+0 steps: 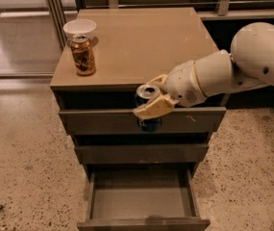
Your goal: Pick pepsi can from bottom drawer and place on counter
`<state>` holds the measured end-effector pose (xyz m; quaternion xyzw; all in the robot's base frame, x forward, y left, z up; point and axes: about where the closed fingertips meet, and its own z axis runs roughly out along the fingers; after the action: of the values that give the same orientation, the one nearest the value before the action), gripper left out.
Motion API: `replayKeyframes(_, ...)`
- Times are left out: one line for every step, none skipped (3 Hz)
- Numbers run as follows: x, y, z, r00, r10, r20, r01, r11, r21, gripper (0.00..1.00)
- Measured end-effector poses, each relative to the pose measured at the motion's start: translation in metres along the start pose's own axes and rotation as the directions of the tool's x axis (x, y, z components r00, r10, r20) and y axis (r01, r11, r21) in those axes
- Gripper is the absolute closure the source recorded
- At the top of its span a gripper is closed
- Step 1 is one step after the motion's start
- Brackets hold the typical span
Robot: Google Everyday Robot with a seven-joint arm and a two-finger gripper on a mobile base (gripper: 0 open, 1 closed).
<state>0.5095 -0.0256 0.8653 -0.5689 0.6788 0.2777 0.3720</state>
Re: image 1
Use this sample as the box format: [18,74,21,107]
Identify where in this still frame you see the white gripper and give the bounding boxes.
[133,61,207,120]

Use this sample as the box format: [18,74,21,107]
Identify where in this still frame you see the dark blue pepsi can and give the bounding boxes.
[136,84,162,132]

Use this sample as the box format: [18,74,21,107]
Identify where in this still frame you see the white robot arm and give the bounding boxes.
[134,22,274,120]

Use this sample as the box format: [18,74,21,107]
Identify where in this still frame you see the grey top drawer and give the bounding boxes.
[59,107,226,135]

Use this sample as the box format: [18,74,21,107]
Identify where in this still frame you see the orange brown soda can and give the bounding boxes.
[70,35,96,76]

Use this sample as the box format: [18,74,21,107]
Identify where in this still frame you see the grey drawer cabinet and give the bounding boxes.
[49,7,238,231]

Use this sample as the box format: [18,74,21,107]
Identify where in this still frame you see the grey middle drawer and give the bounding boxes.
[75,143,209,164]

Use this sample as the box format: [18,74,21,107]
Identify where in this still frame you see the grey open bottom drawer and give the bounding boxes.
[77,168,211,231]

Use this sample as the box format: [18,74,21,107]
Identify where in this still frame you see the white paper bowl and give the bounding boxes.
[62,19,97,39]

